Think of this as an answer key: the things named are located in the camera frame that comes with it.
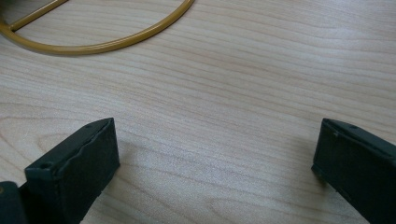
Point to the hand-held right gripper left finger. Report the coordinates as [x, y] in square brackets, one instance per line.
[74, 174]

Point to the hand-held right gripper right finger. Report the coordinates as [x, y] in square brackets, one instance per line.
[358, 168]

